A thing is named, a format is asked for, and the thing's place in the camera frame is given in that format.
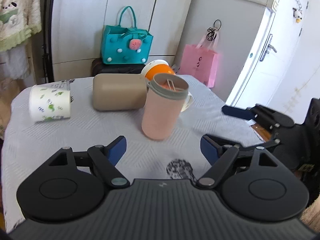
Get pink paper gift bag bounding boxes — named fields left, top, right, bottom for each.
left=178, top=32, right=219, bottom=88

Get black suitcase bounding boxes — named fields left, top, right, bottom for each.
left=91, top=58, right=145, bottom=76

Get black mirror frame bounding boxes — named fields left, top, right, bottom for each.
left=42, top=0, right=54, bottom=83

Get white green-patterned paper cup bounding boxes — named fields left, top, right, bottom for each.
left=29, top=85, right=71, bottom=122

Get grey patterned tablecloth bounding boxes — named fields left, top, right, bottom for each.
left=1, top=75, right=261, bottom=231

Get panda plush door ornament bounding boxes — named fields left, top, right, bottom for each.
left=292, top=8, right=302, bottom=23

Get black hair ties on hook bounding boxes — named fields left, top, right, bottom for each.
left=206, top=19, right=222, bottom=41

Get teal felt handbag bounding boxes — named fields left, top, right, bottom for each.
left=101, top=6, right=153, bottom=64

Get white wardrobe cabinet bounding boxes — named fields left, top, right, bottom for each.
left=49, top=0, right=267, bottom=81

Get white green fluffy robe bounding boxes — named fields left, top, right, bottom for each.
left=1, top=0, right=42, bottom=80

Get pink cup with grey rim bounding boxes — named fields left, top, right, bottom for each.
left=142, top=73, right=189, bottom=141

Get white door with handle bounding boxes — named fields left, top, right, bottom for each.
left=226, top=0, right=309, bottom=108

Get cream fluffy sleeve forearm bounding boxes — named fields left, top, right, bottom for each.
left=300, top=196, right=320, bottom=232

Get beige cylindrical cup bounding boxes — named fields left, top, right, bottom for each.
left=92, top=74, right=147, bottom=111

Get orange paper cup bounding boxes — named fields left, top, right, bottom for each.
left=140, top=59, right=194, bottom=113

